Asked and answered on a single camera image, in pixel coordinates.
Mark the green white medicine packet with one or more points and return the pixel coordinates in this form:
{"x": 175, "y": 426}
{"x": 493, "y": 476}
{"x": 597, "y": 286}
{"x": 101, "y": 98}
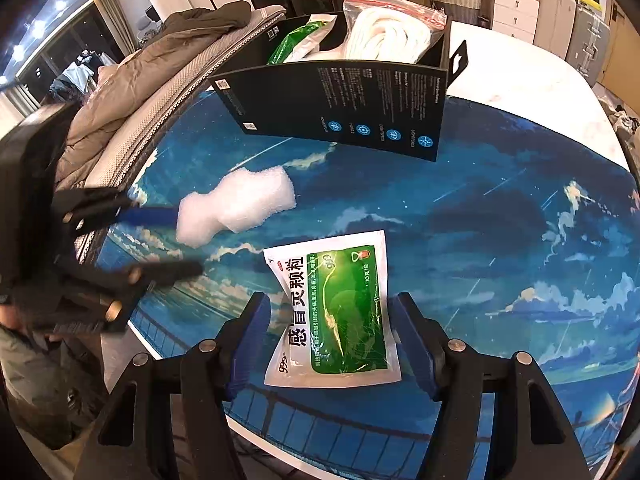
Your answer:
{"x": 340, "y": 300}
{"x": 295, "y": 42}

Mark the white drawer cabinet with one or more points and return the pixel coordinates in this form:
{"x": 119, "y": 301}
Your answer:
{"x": 515, "y": 15}

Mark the blue sky printed mat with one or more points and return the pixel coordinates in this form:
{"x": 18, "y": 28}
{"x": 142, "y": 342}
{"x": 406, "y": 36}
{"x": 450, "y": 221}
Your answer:
{"x": 500, "y": 240}

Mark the person's left forearm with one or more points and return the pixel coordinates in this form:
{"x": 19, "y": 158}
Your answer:
{"x": 45, "y": 385}

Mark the brown duvet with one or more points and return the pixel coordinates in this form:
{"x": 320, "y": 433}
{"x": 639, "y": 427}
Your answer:
{"x": 125, "y": 90}

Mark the black cardboard box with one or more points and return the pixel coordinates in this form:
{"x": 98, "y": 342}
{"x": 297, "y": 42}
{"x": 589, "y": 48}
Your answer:
{"x": 325, "y": 105}

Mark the white foam wrap piece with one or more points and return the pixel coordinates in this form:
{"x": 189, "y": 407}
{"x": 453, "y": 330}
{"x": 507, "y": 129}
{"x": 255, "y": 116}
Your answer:
{"x": 235, "y": 205}

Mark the grey mattress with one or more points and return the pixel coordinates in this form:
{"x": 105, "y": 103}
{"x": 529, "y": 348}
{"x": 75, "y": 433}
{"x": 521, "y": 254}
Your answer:
{"x": 150, "y": 135}

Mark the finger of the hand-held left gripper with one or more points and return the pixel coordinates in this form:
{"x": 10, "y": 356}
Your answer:
{"x": 150, "y": 217}
{"x": 170, "y": 272}

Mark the person's left hand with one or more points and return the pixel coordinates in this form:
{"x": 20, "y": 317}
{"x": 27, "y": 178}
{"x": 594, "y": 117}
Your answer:
{"x": 10, "y": 316}

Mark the clothes rack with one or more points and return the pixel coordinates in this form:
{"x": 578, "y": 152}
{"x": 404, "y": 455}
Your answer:
{"x": 80, "y": 77}

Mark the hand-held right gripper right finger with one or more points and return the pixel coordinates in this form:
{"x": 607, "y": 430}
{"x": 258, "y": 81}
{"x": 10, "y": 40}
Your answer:
{"x": 412, "y": 340}

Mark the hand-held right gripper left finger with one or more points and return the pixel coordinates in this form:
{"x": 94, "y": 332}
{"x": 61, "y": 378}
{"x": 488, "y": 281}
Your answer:
{"x": 250, "y": 340}

